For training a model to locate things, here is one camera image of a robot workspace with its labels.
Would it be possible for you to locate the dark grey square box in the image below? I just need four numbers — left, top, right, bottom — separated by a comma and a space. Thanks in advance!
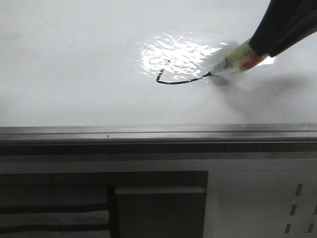
116, 188, 206, 238

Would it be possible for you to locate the tape-wrapped whiteboard marker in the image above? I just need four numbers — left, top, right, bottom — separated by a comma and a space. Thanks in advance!
206, 39, 269, 76

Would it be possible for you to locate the grey metal whiteboard tray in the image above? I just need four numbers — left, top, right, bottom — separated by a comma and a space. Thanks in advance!
0, 123, 317, 155

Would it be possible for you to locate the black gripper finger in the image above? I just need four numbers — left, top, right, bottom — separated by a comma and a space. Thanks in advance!
249, 0, 317, 57

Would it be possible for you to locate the white perforated metal panel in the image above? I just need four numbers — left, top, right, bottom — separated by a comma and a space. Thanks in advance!
203, 159, 317, 238

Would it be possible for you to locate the white glossy whiteboard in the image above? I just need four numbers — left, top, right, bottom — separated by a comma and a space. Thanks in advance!
0, 0, 317, 126

